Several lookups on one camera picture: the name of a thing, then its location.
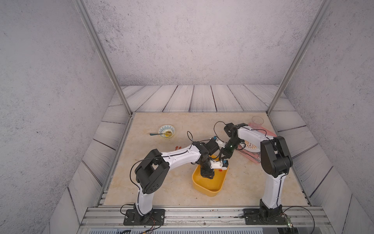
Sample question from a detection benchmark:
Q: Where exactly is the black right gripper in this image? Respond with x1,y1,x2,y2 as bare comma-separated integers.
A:
217,139,242,159

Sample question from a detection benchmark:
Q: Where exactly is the yellow plastic storage box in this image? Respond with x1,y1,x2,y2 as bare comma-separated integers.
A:
192,165,228,197

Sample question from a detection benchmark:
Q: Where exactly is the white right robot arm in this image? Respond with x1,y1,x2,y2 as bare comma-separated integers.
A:
220,123,293,223

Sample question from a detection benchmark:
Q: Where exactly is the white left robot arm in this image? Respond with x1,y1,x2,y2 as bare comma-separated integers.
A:
134,138,228,216

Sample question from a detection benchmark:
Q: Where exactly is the round printed white plate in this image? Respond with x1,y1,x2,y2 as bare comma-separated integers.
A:
244,141,261,154

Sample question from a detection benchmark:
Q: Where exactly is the pink plastic tray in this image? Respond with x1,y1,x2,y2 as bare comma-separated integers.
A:
238,126,277,163

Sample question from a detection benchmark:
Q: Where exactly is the clear plastic cup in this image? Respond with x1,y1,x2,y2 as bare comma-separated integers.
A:
251,116,264,129

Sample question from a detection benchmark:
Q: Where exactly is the spoon in bowl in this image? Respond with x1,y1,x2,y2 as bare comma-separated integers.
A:
150,131,172,136

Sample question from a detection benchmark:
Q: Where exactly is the small patterned bowl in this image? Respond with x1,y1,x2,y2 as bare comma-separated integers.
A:
158,124,175,139

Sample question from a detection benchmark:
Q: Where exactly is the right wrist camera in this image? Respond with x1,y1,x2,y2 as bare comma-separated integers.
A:
212,136,226,148

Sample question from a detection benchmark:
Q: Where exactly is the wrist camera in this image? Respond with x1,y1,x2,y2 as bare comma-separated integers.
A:
210,160,228,170
212,136,226,148

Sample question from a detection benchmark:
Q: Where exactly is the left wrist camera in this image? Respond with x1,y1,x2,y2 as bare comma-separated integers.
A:
210,160,228,170

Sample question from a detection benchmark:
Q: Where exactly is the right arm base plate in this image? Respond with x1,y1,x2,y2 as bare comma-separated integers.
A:
243,207,288,225

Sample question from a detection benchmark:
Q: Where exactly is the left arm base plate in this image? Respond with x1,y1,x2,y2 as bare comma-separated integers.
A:
123,209,166,226

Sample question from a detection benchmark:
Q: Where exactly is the aluminium front rail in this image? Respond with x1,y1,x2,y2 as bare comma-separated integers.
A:
79,206,335,234

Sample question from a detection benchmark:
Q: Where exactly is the aluminium corner post right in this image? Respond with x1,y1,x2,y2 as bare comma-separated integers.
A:
266,0,333,116

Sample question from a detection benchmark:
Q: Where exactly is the aluminium corner post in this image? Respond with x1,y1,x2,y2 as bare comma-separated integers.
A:
73,0,132,116
266,0,333,116

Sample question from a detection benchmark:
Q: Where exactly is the aluminium corner post left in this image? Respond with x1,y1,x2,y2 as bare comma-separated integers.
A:
73,0,132,116

